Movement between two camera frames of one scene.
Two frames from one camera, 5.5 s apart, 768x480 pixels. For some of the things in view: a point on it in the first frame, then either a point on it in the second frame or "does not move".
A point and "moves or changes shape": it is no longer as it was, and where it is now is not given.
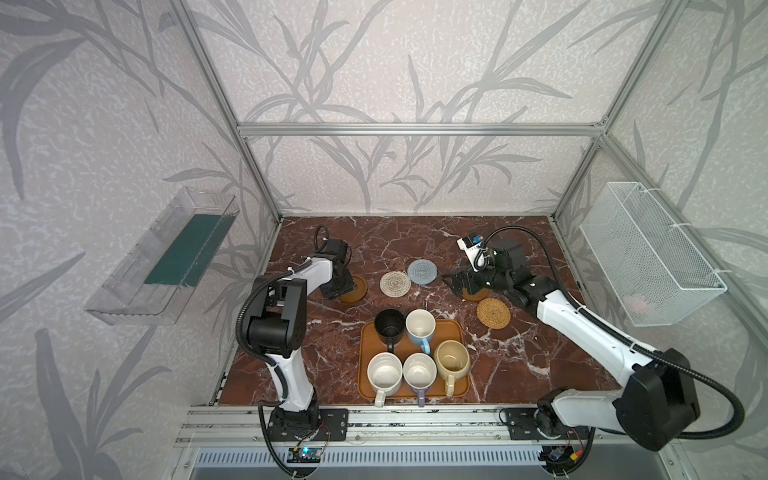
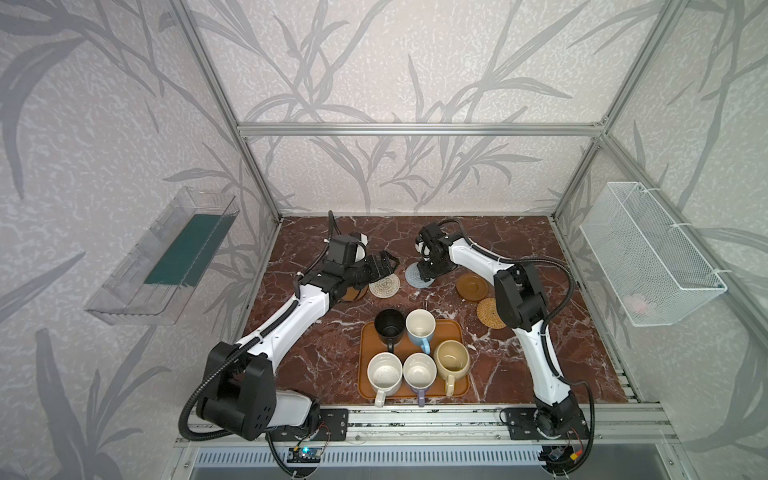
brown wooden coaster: [479, 295] does not move
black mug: [389, 324] does not move
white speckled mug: [384, 371] does not move
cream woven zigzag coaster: [395, 284] moves or changes shape
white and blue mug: [420, 325] does not move
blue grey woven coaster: [422, 271] does not move
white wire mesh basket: [650, 268] does not move
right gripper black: [473, 281] → [432, 264]
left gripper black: [341, 283] → [377, 267]
